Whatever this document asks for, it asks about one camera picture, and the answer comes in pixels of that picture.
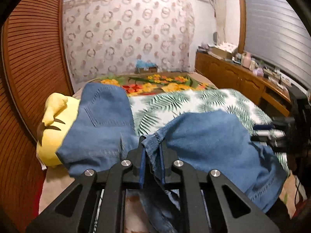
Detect beige curtain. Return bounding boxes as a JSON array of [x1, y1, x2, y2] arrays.
[[214, 0, 227, 46]]

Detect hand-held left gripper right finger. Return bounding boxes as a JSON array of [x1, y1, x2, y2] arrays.
[[155, 142, 280, 233]]

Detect slatted wooden door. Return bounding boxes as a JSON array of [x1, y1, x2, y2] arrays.
[[0, 0, 74, 233]]

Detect pink thermos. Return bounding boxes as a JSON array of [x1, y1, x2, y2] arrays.
[[242, 52, 252, 67]]

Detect blue denim pants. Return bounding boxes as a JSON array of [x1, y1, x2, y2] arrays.
[[56, 82, 287, 233]]

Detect white dotted box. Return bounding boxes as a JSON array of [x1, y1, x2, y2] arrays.
[[214, 42, 237, 59]]

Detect floral print blanket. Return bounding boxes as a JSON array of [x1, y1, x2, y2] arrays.
[[73, 72, 218, 97]]

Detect yellow plush toy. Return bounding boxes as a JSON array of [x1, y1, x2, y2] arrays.
[[36, 93, 80, 170]]

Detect cardboard box with blue contents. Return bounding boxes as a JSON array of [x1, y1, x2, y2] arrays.
[[135, 59, 158, 74]]

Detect ring patterned wall cloth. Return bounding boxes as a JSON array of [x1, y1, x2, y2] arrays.
[[63, 0, 195, 78]]

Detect red cloth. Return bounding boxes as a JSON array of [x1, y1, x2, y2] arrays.
[[31, 175, 47, 215]]

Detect leaf print blanket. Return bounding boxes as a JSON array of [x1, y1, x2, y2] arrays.
[[128, 89, 291, 177]]

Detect wooden cabinet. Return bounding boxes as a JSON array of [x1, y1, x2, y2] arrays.
[[194, 51, 292, 117]]

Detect grey window blind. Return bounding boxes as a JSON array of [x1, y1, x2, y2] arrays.
[[243, 0, 311, 83]]

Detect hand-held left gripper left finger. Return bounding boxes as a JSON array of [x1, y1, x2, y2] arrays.
[[25, 136, 146, 233]]

